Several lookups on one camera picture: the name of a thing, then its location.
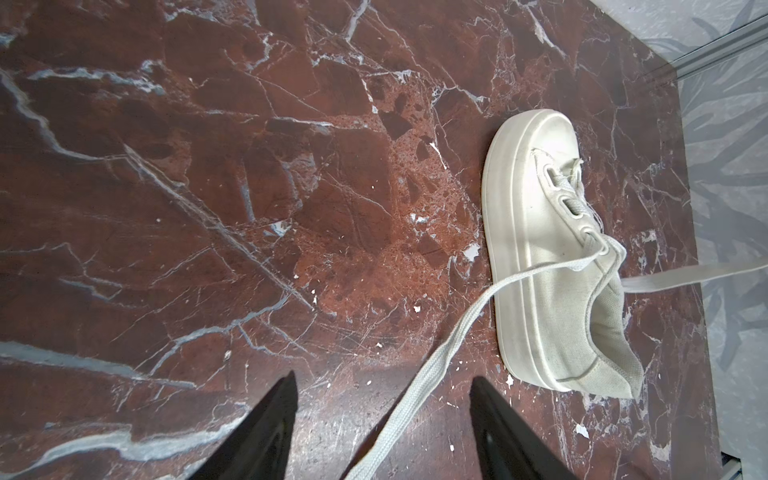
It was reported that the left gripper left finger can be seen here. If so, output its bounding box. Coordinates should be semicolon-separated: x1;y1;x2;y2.
190;373;298;480

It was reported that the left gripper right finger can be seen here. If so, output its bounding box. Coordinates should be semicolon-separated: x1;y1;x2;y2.
470;376;576;480

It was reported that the white shoelace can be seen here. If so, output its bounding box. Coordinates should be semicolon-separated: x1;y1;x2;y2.
341;149;768;480

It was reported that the cream white sneaker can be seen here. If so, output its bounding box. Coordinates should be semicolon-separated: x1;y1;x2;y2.
481;109;644;399

